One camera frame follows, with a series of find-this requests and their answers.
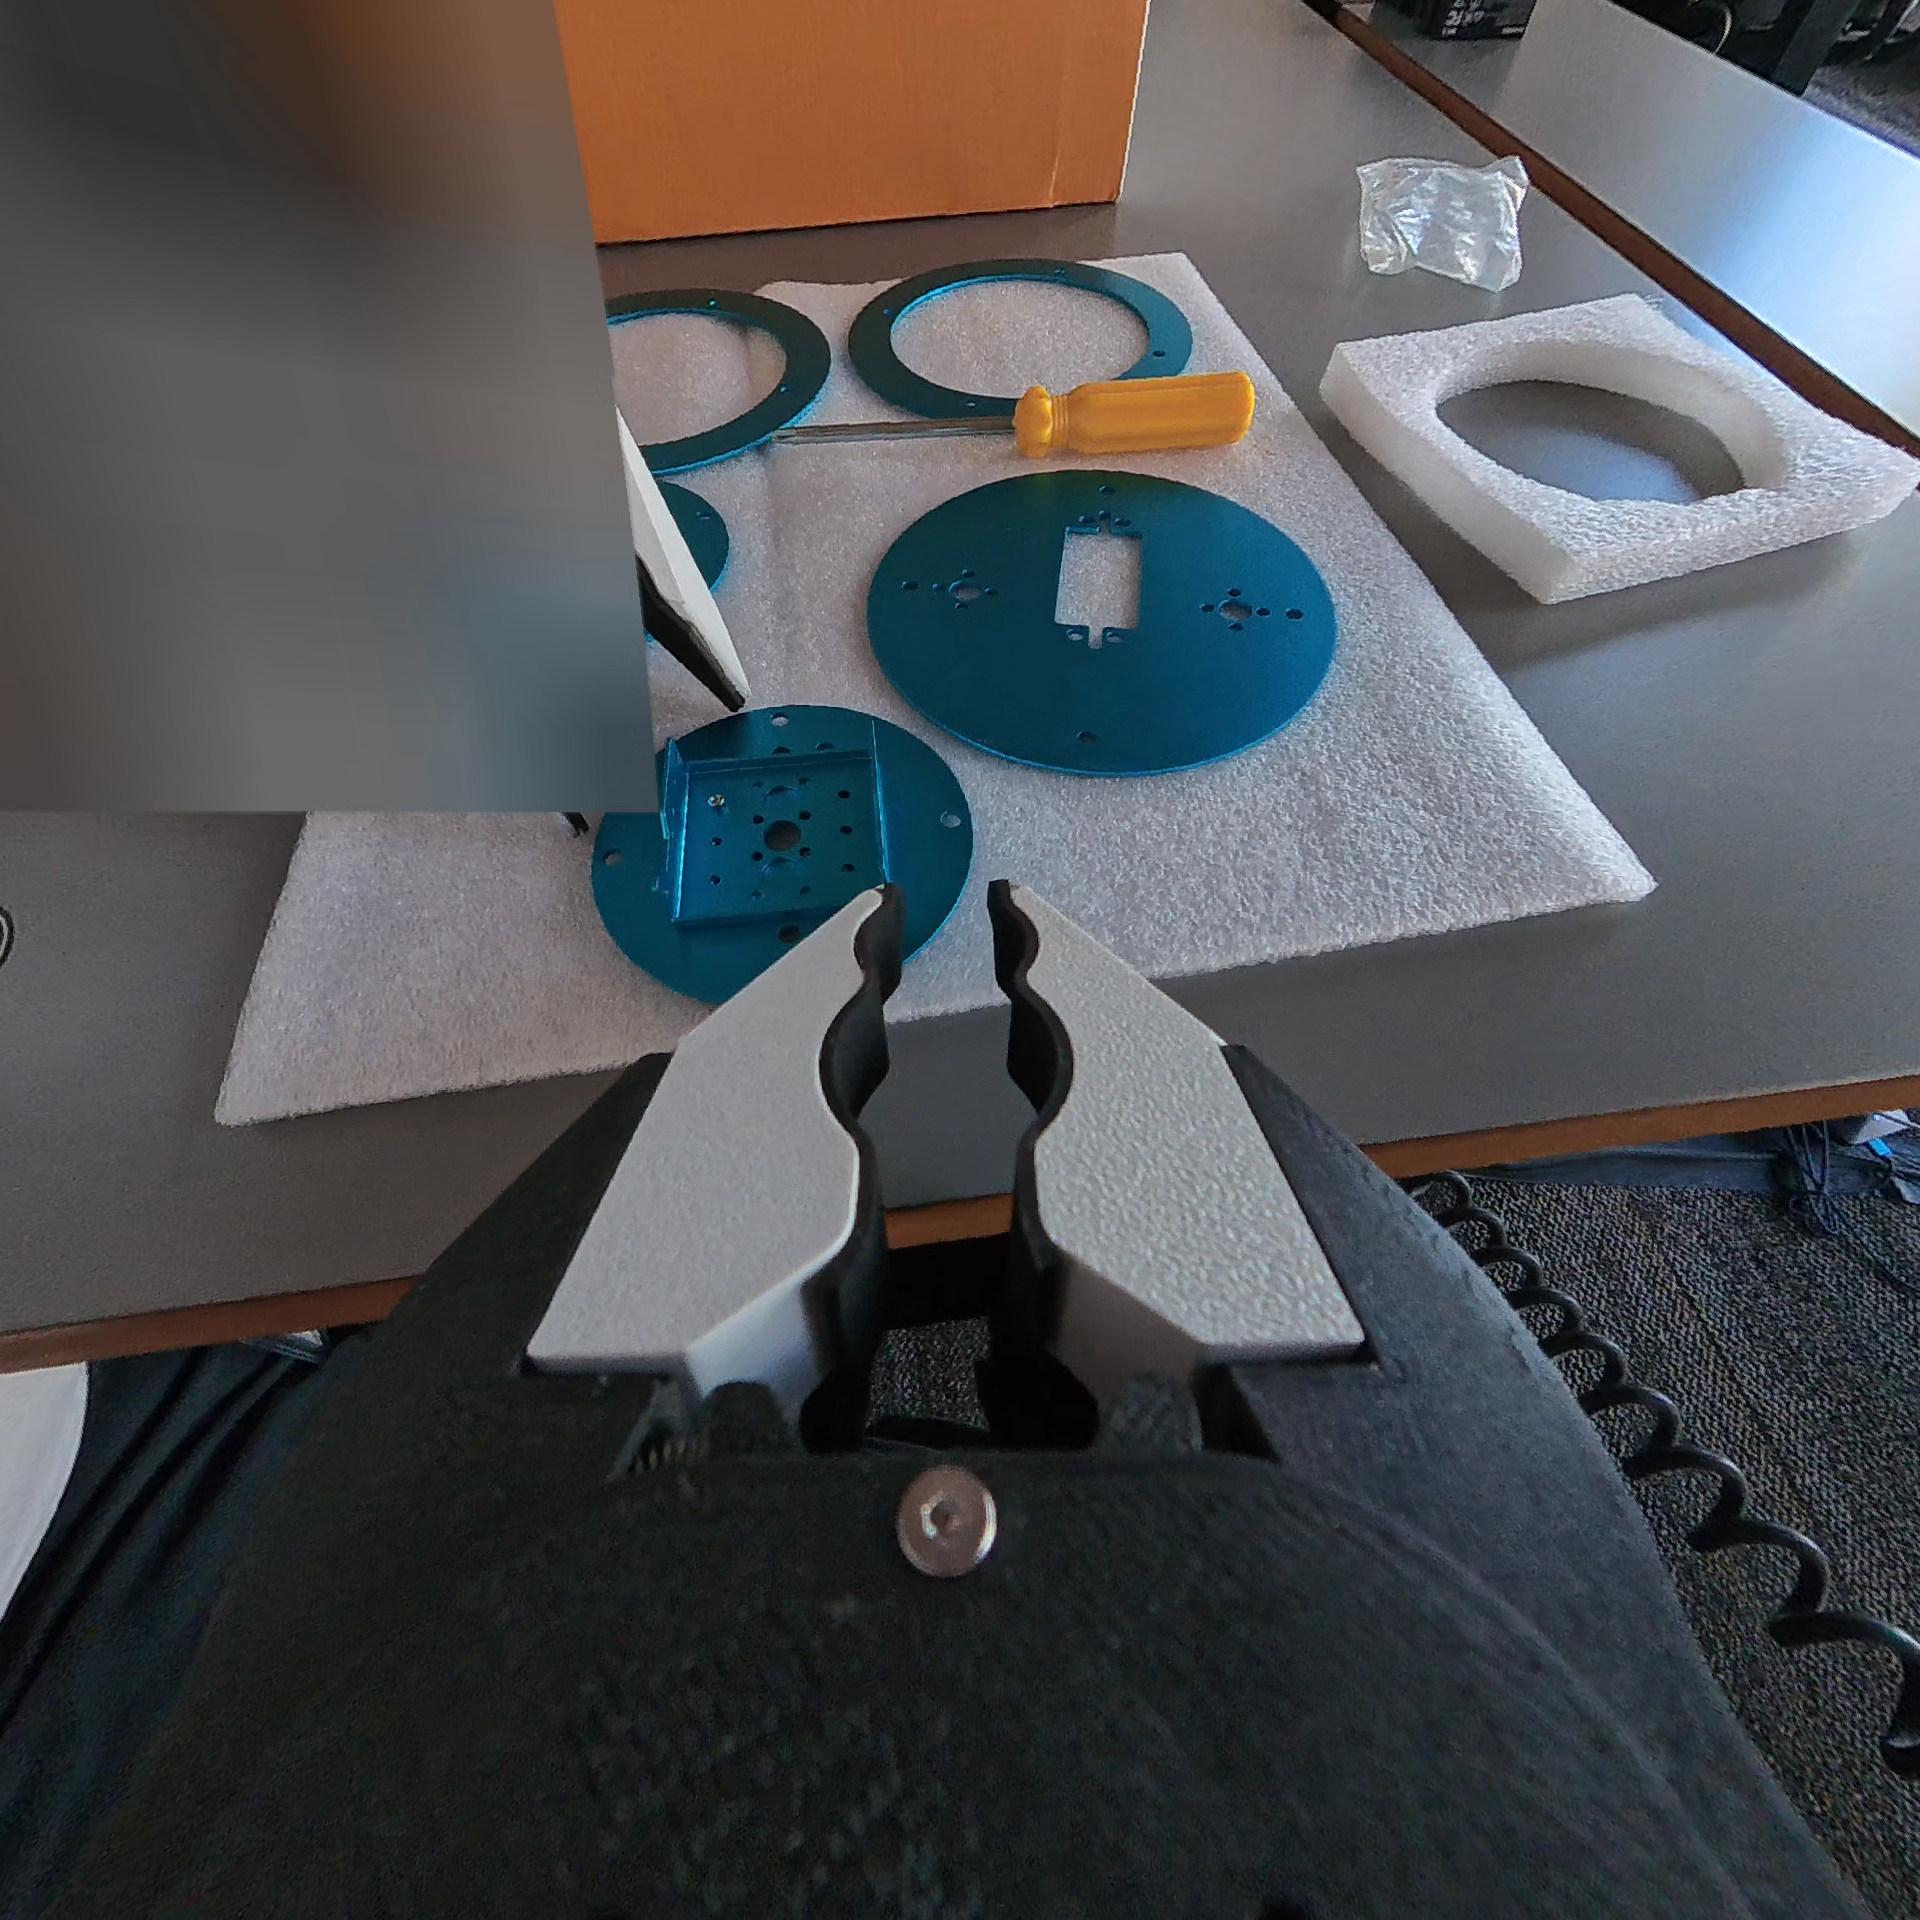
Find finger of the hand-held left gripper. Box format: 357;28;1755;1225
621;408;751;712

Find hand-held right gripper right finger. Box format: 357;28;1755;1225
987;883;1370;1412

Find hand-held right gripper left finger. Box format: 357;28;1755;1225
526;885;911;1426

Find blue square metal bracket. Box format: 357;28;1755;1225
662;730;898;933

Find small plain blue disc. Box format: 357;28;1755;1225
651;477;733;605

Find large blue disc rectangular hole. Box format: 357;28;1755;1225
867;468;1337;778

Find white foam sheet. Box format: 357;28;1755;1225
215;250;1658;1130

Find cardboard box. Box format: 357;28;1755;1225
557;0;1150;247

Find white cloth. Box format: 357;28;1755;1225
0;1365;91;1615

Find white foam block round hole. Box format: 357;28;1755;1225
1319;295;1920;605

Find person's dark trousers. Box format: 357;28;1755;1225
0;1329;394;1920

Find clear plastic bag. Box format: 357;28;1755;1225
1353;154;1531;291

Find blue metal ring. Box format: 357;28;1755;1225
849;259;1201;425
608;289;834;472

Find black coiled cable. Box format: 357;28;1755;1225
1411;1171;1920;1801

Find yellow handled screwdriver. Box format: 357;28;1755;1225
773;373;1259;460

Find floor cable bundle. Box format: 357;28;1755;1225
1769;1114;1920;1225

